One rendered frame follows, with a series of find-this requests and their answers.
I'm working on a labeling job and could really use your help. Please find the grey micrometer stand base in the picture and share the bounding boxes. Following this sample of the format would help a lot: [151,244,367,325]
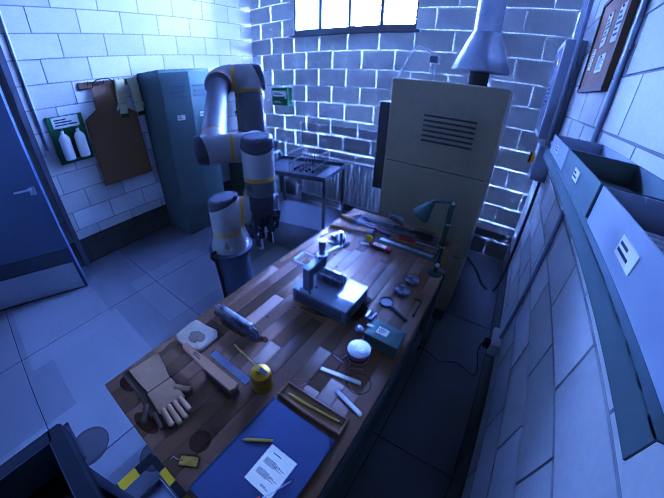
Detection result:
[293,276,370,324]

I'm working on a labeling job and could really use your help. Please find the brown notice board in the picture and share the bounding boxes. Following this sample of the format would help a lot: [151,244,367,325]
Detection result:
[576,0,642,94]

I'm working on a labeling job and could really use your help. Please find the yellow tin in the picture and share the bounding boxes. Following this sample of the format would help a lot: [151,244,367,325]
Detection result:
[249,362,275,395]

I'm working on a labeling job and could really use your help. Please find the white square dish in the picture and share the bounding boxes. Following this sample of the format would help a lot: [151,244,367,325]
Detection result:
[175,319,217,352]

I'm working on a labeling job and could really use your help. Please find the wooden pencil tray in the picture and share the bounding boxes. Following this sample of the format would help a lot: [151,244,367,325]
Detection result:
[276,381,350,437]

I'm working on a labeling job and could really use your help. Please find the pale hanging gloves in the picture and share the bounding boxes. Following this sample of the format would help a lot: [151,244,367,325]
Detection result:
[113,77,145,117]

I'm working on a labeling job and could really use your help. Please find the green box with label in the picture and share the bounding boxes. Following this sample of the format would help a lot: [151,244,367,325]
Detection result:
[362,317,407,359]

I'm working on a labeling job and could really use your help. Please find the long steel ruler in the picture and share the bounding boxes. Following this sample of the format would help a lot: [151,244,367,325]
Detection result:
[377,235,441,262]

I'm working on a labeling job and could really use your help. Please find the blue door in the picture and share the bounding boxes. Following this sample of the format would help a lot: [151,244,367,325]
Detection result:
[0,49,90,297]

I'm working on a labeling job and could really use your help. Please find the barred window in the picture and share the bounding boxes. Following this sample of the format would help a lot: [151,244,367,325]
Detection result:
[293,0,420,35]

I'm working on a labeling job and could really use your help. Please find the grey metal table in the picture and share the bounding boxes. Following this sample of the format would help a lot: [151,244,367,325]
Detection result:
[274,155,347,230]

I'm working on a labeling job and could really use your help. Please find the black magnifying glass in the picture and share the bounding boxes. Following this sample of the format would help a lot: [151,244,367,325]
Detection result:
[379,295,410,323]

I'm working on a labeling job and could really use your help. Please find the beige work glove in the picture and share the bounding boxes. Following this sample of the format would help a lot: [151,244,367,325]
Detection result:
[127,352,195,431]

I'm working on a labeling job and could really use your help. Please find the blue flat file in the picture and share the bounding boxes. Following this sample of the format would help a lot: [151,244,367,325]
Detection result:
[209,349,252,386]

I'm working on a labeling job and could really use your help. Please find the white chalk stick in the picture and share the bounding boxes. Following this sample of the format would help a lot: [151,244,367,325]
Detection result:
[319,365,363,387]
[335,388,365,418]

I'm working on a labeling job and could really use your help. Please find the green sign with white bottles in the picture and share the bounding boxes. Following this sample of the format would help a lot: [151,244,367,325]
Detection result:
[43,112,95,167]

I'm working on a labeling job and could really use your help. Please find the dark tongs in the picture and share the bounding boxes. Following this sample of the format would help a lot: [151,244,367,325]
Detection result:
[121,375,163,430]

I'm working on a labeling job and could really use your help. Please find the black floor cable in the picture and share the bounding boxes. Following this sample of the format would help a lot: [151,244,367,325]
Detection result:
[460,252,500,376]

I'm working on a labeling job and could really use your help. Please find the green desk lamp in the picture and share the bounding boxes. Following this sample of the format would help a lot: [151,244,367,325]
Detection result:
[412,198,458,279]

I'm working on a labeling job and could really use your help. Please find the grey wall switch box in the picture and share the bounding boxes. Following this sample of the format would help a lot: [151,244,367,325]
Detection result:
[535,38,588,142]

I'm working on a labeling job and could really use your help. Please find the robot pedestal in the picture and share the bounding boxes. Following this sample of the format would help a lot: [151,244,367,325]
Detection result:
[211,250,256,302]

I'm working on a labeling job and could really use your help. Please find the white printed paper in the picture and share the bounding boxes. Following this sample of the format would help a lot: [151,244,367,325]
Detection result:
[243,442,298,495]

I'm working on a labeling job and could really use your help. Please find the red button box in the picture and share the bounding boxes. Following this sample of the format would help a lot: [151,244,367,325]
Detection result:
[526,144,547,181]

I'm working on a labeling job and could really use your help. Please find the white dome bell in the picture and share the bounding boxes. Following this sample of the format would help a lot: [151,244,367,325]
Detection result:
[345,337,374,363]

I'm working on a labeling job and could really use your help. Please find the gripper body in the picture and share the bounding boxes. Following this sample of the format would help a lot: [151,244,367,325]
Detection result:
[247,207,282,233]

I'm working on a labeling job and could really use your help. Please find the grey wall bin shelf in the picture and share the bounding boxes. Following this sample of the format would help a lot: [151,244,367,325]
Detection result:
[543,133,664,462]

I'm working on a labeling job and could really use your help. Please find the brown apron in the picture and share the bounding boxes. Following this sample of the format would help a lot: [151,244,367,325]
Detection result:
[84,78,154,187]

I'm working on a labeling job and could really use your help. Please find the blue chair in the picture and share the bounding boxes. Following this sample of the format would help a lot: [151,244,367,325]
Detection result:
[48,422,184,498]

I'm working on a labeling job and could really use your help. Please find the yellow black striped bar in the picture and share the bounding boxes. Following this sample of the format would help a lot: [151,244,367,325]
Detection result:
[116,463,181,492]

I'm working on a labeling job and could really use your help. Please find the white wall socket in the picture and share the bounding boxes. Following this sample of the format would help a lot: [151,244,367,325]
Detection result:
[484,326,508,355]

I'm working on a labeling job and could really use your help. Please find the wooden block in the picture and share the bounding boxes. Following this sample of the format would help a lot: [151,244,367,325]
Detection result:
[181,342,240,399]

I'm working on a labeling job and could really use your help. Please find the wire rack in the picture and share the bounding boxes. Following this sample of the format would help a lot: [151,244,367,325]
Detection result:
[286,147,332,174]

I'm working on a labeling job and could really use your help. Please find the grey exhaust hood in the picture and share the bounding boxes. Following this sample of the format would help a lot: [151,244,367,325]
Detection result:
[450,0,511,87]

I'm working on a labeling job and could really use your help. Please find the brown coat rail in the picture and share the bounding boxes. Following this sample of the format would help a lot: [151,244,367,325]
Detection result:
[76,78,140,93]

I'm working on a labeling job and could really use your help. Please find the beige furnace cabinet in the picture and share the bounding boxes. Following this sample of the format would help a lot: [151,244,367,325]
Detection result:
[372,77,514,313]

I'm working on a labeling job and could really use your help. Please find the grey micrometer frame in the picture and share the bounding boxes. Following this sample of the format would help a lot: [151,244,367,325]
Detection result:
[302,255,338,293]

